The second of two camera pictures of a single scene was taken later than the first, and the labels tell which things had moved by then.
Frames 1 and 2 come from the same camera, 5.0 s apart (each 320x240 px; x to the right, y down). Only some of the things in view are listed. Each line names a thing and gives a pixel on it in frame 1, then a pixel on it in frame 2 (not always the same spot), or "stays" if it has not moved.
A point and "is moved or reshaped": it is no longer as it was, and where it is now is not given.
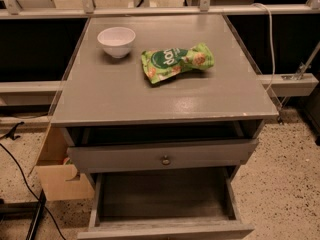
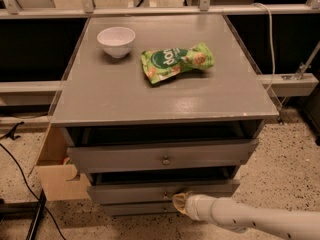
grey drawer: (166, 206) is moved or reshaped
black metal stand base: (24, 211) stays
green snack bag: (169, 61) stays
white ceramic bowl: (117, 41) stays
